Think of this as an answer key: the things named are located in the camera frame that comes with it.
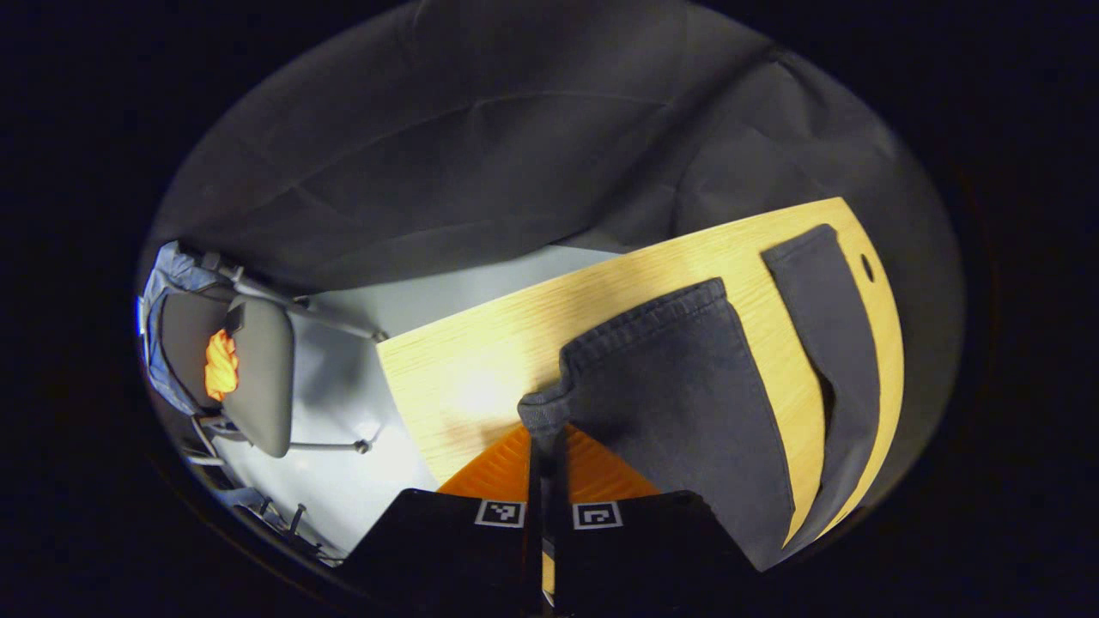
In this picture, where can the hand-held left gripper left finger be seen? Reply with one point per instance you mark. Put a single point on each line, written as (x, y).
(446, 549)

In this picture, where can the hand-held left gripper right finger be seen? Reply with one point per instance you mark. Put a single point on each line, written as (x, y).
(644, 549)

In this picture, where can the black jeans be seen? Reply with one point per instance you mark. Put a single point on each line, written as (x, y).
(678, 403)

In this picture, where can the grey folding chair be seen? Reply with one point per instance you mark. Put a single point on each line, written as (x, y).
(262, 378)

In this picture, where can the orange crumpled item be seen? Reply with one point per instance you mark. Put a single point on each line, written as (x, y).
(221, 365)

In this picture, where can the blue garment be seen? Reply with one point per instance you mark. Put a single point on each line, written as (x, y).
(172, 270)

